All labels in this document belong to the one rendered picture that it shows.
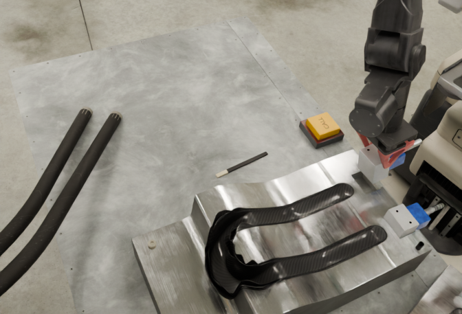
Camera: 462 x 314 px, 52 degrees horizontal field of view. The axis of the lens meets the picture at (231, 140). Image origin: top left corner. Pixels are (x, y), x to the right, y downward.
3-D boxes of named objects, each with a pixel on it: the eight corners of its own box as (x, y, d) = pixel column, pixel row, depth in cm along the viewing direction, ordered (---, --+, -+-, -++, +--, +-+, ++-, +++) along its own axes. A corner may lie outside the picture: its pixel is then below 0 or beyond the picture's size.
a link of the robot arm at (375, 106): (427, 39, 72) (373, 30, 77) (395, 82, 66) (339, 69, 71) (423, 101, 80) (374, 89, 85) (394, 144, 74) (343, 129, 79)
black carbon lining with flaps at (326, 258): (343, 184, 100) (355, 156, 93) (390, 248, 91) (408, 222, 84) (189, 244, 88) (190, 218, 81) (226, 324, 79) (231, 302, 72)
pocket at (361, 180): (363, 178, 103) (368, 167, 101) (378, 197, 100) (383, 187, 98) (346, 185, 102) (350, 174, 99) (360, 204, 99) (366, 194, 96)
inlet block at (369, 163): (410, 142, 99) (414, 124, 96) (427, 158, 96) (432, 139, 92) (357, 167, 97) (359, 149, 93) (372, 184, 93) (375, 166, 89)
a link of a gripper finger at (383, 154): (379, 182, 89) (386, 148, 82) (356, 157, 94) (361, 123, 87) (409, 167, 91) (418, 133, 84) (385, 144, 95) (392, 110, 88)
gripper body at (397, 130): (387, 154, 83) (393, 124, 78) (352, 119, 90) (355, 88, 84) (417, 139, 84) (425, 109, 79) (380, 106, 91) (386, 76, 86)
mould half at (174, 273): (342, 173, 111) (358, 135, 100) (415, 269, 96) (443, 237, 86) (133, 253, 94) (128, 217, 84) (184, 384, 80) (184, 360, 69)
